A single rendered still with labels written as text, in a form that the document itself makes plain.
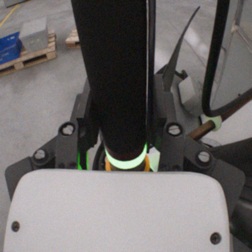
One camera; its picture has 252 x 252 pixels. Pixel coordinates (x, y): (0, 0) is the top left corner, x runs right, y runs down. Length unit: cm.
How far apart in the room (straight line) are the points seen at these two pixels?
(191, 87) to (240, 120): 17
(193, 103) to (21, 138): 190
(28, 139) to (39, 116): 31
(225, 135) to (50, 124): 187
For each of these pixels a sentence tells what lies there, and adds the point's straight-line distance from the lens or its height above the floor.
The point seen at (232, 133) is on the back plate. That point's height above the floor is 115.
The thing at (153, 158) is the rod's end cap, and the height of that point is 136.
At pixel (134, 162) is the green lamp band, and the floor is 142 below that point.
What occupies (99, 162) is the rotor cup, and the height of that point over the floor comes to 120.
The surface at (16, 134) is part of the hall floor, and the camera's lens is 231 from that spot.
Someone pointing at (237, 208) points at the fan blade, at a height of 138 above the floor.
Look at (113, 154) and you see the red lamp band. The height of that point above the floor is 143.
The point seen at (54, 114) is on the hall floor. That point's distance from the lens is 226.
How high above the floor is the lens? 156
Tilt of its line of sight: 52 degrees down
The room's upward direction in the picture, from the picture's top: 5 degrees counter-clockwise
